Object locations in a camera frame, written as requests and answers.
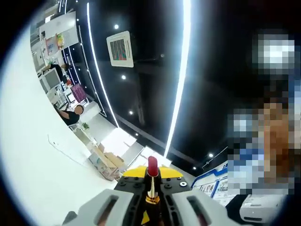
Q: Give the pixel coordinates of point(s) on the black and gold lipstick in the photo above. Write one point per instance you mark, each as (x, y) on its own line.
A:
(152, 167)

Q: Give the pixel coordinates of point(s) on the printed white carton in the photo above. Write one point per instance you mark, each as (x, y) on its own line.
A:
(103, 169)

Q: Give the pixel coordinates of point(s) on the brown cardboard box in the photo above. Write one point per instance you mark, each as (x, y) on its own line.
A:
(110, 157)

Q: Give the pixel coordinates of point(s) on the person's black shirt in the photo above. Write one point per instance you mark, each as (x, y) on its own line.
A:
(235, 203)

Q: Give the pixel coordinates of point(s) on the small potted plant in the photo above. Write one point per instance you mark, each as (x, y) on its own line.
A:
(85, 126)

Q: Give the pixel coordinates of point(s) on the white mesh office chair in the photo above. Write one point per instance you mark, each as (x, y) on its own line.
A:
(74, 127)
(52, 78)

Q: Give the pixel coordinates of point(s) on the purple poster board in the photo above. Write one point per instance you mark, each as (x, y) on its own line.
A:
(77, 93)

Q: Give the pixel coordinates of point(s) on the ceiling air conditioner vent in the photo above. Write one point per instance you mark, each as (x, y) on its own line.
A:
(120, 49)

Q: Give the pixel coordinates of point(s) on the long ceiling light strip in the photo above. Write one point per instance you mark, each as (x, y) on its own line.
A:
(185, 35)
(88, 11)

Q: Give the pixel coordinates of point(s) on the group of ceiling spotlights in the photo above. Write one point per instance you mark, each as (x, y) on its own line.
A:
(116, 26)

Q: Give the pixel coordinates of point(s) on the white display shelf unit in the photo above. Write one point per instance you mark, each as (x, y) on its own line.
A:
(63, 26)

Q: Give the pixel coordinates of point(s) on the blue framed wall poster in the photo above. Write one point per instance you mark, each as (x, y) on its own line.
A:
(207, 186)

